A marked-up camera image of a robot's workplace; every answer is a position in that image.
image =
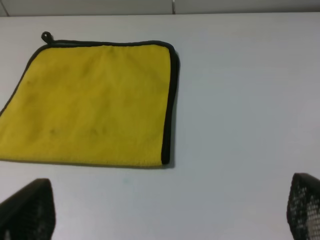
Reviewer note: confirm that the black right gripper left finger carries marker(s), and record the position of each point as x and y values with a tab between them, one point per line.
29	214

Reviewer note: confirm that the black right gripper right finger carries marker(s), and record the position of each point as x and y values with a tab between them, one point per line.
303	207

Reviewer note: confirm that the yellow towel with black trim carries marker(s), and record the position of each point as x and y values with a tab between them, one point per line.
92	103

